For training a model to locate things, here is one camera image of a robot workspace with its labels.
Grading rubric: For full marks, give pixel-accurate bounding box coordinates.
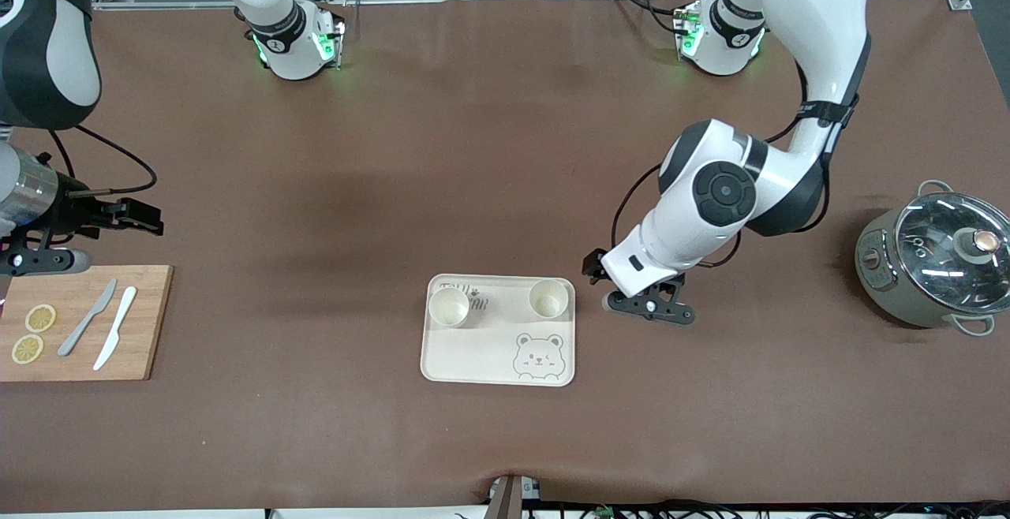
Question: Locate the bamboo cutting board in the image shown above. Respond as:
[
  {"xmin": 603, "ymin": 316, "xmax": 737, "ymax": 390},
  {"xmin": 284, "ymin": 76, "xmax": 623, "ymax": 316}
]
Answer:
[{"xmin": 0, "ymin": 265, "xmax": 174, "ymax": 383}]

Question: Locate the cream bear print tray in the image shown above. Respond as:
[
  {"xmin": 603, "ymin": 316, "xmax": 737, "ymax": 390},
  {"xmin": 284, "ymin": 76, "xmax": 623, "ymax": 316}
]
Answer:
[{"xmin": 420, "ymin": 274, "xmax": 577, "ymax": 387}]

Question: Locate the white plastic knife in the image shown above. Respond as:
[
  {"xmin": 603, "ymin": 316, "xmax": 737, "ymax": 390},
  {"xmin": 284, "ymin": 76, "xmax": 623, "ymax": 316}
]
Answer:
[{"xmin": 92, "ymin": 286, "xmax": 138, "ymax": 372}]

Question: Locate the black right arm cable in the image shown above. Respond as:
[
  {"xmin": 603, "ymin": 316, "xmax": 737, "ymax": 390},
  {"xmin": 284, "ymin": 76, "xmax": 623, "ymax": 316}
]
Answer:
[{"xmin": 47, "ymin": 125, "xmax": 158, "ymax": 198}]

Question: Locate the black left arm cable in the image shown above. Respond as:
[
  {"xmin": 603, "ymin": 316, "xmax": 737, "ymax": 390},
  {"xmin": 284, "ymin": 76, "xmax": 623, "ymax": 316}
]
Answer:
[{"xmin": 612, "ymin": 62, "xmax": 829, "ymax": 271}]

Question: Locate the glass pot lid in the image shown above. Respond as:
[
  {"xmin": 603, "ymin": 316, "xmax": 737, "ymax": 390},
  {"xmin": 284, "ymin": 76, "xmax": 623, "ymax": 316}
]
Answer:
[{"xmin": 894, "ymin": 192, "xmax": 1010, "ymax": 316}]

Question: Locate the grey plastic knife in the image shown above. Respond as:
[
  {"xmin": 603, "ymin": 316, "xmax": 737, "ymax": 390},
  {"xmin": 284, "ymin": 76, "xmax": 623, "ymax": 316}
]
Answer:
[{"xmin": 57, "ymin": 278, "xmax": 118, "ymax": 357}]

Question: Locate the white IKEA cup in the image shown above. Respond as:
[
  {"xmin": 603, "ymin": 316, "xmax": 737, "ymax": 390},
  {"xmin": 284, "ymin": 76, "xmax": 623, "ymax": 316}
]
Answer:
[
  {"xmin": 528, "ymin": 278, "xmax": 571, "ymax": 321},
  {"xmin": 428, "ymin": 286, "xmax": 472, "ymax": 329}
]

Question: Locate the grey-green electric pot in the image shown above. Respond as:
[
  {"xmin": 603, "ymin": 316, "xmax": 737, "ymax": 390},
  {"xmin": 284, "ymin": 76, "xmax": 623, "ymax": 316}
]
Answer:
[{"xmin": 855, "ymin": 180, "xmax": 1010, "ymax": 337}]

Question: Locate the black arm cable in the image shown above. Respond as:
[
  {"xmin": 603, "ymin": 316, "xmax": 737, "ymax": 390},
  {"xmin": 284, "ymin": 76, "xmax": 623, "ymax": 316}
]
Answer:
[
  {"xmin": 47, "ymin": 125, "xmax": 158, "ymax": 198},
  {"xmin": 612, "ymin": 62, "xmax": 829, "ymax": 271}
]

